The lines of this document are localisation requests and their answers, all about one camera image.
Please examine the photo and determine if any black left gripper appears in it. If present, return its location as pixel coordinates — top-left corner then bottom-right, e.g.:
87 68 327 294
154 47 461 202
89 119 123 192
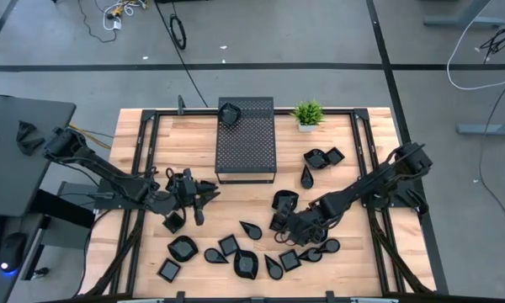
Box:
167 167 221 227

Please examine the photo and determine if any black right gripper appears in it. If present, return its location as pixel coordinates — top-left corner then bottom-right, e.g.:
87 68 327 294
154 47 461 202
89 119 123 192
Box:
271 195 326 247

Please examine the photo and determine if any black teardrop mini plate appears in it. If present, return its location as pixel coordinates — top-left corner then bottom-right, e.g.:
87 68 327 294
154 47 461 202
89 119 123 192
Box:
239 220 263 242
318 237 342 254
297 247 323 263
300 164 315 190
263 253 284 281
203 247 230 265

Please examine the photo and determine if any black square mini plate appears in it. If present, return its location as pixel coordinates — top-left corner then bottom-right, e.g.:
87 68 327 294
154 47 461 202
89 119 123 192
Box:
217 233 241 258
157 258 182 284
278 248 303 273
324 146 346 166
162 210 186 235

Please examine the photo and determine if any black perforated metal shelf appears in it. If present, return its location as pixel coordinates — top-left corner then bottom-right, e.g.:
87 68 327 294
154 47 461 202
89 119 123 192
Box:
215 96 278 185

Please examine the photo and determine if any green plant in white pot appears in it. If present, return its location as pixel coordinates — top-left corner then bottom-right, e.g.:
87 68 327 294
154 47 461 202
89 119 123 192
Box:
290 98 326 134

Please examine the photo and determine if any black desk leg base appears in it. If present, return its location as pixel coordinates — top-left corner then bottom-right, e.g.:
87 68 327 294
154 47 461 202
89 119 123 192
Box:
21 180 97 282

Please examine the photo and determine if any black angular plastic part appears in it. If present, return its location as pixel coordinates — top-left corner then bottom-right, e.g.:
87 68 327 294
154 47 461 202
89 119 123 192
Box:
16 136 46 157
15 120 38 143

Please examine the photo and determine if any dark grey desk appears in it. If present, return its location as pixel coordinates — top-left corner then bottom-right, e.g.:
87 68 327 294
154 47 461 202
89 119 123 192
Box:
0 94 77 218

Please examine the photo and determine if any black computer mouse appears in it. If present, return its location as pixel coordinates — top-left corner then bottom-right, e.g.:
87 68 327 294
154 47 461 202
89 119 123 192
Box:
0 231 28 274

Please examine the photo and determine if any grey desk foot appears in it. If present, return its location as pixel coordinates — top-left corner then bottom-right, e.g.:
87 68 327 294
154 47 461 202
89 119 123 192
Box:
423 0 505 29
455 114 505 136

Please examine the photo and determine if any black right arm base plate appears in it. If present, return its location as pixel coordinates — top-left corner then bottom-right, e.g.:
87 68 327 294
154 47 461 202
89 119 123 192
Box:
357 175 426 210

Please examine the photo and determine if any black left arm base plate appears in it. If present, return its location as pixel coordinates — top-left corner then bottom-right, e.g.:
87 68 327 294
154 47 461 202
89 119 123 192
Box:
93 177 155 211

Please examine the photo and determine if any long straight black cable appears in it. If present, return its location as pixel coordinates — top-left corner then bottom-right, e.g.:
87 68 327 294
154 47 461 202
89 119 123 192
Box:
152 0 210 109

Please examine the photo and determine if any yellow cable beside table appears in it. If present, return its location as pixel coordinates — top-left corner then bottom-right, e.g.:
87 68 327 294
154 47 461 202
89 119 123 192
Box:
68 123 114 152

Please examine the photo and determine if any coiled black cable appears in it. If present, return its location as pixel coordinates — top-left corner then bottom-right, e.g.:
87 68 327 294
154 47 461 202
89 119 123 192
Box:
168 13 188 51

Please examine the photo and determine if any thin black floor cable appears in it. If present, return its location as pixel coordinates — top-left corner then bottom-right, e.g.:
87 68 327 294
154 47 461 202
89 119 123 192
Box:
76 0 119 44

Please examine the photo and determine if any white and yellow cable bundle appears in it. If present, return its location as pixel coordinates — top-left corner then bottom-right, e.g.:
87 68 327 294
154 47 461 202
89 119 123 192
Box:
102 0 151 31

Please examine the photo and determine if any long curved black cable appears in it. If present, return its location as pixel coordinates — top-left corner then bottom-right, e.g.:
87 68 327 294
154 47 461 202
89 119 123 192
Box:
478 69 505 249

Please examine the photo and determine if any white floor cable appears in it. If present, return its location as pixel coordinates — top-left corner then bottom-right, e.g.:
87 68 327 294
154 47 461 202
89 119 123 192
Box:
446 0 505 91

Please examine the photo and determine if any black cable bundle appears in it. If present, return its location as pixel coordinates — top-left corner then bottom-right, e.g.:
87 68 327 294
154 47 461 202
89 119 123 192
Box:
479 15 505 65

